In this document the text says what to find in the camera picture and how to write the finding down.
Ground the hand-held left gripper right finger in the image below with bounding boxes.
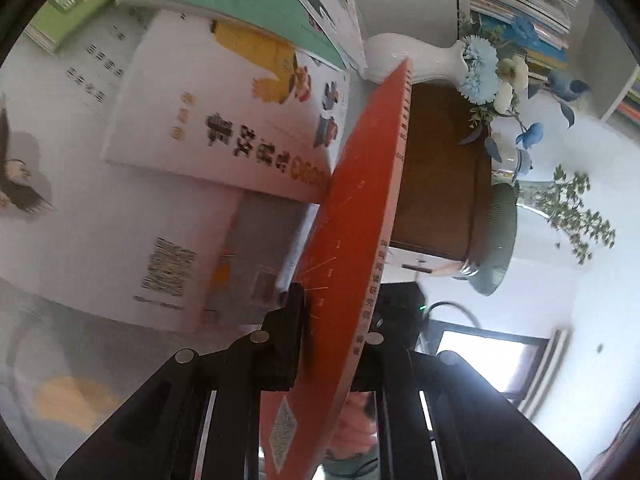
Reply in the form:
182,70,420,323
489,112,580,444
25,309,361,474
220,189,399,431
350,330,583,480

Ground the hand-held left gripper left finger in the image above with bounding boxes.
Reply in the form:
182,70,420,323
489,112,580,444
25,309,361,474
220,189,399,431
55,282,306,480

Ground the red book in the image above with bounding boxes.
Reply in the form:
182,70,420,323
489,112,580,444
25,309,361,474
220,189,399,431
259,57,413,480

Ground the person's pink clothing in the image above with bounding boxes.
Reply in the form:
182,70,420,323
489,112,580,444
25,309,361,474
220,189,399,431
325,390,379,461

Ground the window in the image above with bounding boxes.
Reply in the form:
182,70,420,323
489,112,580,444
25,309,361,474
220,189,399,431
430,330,546,426

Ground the white book with orange print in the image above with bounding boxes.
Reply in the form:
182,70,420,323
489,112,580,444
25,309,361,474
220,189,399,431
197,190,323,333

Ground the dark green ribbed plate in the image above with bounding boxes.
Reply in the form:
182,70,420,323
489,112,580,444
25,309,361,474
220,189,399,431
462,182,518,296

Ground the brown wooden cabinet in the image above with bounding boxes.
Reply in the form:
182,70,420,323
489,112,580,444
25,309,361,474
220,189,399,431
387,82,493,278

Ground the small-leaved green plant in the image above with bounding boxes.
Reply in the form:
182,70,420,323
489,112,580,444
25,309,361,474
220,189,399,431
537,165,617,266

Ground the white book with bird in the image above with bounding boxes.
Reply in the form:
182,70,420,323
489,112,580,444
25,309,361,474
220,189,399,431
0,5,251,333

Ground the white book with yellow figure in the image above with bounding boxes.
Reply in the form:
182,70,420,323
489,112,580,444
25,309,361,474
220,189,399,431
102,10,351,203

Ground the white vase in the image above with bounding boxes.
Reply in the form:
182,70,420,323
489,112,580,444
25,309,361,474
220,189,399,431
365,32,473,83

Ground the teal book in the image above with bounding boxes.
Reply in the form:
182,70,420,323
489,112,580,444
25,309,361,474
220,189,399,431
117,0,361,68

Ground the light green book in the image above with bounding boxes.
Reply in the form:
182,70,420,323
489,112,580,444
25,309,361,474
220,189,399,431
22,0,128,56

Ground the black cable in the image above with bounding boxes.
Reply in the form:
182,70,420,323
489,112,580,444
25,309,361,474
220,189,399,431
422,301,478,328

